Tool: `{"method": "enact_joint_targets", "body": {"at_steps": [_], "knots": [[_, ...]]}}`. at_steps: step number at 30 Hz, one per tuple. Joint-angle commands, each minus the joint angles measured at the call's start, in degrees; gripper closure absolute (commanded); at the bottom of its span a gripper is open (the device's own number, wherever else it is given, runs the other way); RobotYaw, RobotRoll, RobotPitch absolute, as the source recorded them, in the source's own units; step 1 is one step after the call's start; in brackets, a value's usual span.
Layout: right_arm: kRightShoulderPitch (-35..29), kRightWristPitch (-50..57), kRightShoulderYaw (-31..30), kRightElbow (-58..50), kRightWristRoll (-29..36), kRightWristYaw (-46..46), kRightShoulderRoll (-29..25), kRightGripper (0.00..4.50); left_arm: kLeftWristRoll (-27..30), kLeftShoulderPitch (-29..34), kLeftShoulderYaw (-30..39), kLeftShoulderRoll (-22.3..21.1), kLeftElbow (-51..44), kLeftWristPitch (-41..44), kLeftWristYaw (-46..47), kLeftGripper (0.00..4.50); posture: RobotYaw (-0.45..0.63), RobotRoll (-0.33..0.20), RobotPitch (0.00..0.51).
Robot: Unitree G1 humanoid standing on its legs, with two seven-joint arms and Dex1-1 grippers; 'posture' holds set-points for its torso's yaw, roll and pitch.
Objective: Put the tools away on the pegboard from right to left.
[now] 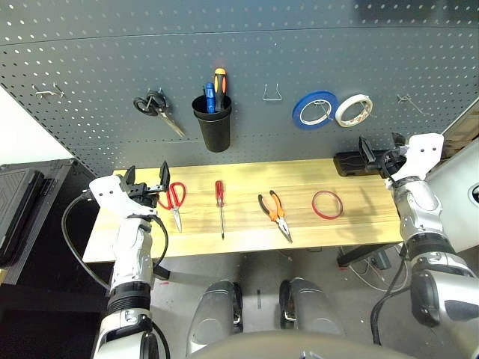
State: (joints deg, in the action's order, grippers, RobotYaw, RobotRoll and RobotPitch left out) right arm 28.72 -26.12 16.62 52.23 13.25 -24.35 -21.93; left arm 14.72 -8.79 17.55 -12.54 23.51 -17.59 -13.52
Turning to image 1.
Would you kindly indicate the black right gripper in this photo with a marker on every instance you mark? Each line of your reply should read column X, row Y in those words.
column 389, row 161

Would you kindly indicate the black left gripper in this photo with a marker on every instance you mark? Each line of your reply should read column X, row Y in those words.
column 144, row 192

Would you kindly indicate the red tape roll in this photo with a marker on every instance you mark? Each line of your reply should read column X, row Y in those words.
column 328, row 217

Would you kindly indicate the orange black needle-nose pliers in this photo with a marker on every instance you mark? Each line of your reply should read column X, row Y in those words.
column 277, row 217

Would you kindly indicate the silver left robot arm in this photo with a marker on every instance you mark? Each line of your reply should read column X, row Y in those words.
column 131, row 254

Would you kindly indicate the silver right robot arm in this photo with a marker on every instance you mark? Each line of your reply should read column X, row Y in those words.
column 423, row 209

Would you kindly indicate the dark grey pegboard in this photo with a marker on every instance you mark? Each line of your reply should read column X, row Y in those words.
column 262, row 45

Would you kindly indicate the black tool case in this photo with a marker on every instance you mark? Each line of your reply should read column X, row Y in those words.
column 348, row 162

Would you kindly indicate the metal peg hook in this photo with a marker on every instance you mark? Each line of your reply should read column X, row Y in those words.
column 45, row 92
column 406, row 99

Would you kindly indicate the white tape roll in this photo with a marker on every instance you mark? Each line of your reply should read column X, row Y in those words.
column 359, row 98

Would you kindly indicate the black plastic cup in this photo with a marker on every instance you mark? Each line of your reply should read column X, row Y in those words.
column 215, row 131

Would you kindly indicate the blue tape roll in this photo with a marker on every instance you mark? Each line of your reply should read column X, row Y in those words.
column 297, row 112

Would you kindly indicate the orange black screwdriver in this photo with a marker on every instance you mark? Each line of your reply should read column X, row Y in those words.
column 220, row 86

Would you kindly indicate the black ribbed equipment case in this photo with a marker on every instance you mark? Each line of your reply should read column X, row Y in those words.
column 18, row 209

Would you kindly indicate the silver left robot leg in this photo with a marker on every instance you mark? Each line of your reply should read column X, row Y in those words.
column 213, row 321

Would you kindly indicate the silver robot leg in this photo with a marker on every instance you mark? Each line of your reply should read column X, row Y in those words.
column 213, row 321
column 314, row 310

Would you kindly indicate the silver right robot leg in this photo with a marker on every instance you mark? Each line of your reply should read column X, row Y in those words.
column 314, row 310

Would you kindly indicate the grey robot torso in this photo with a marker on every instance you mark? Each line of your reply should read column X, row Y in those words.
column 299, row 348

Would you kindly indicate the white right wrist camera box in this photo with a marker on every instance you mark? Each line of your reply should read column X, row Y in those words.
column 423, row 153

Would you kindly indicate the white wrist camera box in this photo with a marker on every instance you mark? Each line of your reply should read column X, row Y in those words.
column 423, row 153
column 108, row 190

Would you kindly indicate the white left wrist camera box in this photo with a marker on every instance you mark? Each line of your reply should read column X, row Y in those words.
column 108, row 190

